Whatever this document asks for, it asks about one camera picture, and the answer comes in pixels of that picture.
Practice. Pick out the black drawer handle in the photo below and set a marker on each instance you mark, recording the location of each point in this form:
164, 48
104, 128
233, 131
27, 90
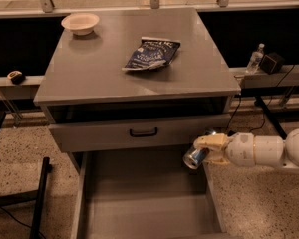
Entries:
143, 133

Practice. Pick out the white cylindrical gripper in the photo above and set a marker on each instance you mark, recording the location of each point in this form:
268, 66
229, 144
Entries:
241, 148

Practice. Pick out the black metal stand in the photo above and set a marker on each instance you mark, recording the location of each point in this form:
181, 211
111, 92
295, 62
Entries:
37, 196

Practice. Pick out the white paper bowl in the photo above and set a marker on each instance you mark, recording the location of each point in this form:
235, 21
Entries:
80, 23

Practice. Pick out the small black box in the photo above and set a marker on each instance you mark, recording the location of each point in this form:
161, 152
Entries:
272, 63

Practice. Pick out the grey drawer cabinet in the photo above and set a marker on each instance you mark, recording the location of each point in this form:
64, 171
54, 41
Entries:
85, 81

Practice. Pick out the grey top drawer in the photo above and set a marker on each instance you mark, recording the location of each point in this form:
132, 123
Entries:
108, 135

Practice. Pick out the grey open middle drawer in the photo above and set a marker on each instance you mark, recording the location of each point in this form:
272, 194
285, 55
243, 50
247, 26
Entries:
145, 193

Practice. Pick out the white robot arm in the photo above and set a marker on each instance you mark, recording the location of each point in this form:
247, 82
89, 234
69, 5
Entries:
276, 152

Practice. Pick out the clear water bottle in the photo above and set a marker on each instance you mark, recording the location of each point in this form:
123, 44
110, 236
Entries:
255, 59

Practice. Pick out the yellow black tape measure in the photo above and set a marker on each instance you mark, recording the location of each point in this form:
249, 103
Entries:
16, 77

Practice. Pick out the blue chip bag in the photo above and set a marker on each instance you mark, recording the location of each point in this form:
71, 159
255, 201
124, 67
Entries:
152, 54

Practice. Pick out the red bull can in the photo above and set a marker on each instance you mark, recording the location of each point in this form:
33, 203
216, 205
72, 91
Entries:
195, 156

